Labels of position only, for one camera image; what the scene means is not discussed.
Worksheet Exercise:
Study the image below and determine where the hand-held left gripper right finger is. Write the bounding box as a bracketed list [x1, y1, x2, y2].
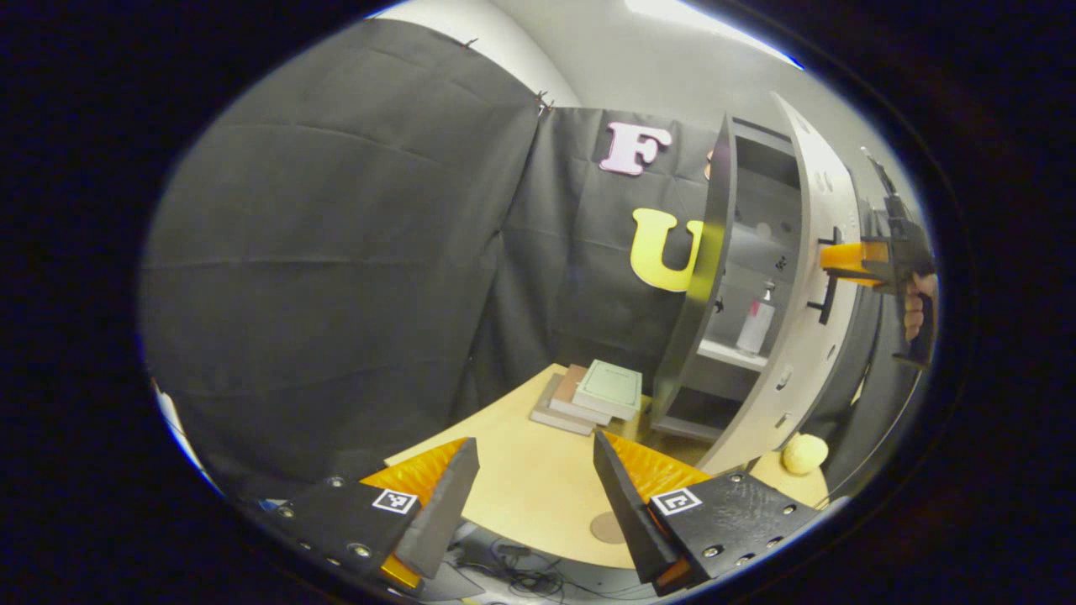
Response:
[593, 431, 829, 597]

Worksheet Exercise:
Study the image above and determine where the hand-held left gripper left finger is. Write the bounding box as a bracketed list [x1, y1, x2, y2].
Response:
[256, 437, 482, 593]

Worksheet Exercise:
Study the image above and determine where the black door handle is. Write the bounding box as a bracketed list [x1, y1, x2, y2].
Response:
[807, 227, 844, 326]

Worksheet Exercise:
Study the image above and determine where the clear plastic bottle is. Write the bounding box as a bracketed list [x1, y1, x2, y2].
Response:
[736, 281, 777, 355]

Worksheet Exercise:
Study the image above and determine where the dark grey cabinet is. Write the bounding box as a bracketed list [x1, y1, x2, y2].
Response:
[651, 113, 841, 446]

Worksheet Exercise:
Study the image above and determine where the brown cover book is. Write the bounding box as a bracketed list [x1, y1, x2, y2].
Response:
[530, 374, 598, 436]
[548, 364, 614, 425]

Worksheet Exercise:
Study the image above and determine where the green book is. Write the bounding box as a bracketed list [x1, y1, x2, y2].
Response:
[573, 360, 644, 421]

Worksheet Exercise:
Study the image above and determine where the yellow plush toy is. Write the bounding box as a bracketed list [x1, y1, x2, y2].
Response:
[782, 433, 830, 476]

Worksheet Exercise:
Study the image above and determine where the black backdrop cloth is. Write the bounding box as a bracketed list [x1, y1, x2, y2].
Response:
[139, 18, 926, 505]

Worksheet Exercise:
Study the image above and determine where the tangle of black cables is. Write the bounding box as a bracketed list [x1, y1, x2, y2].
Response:
[454, 538, 606, 599]

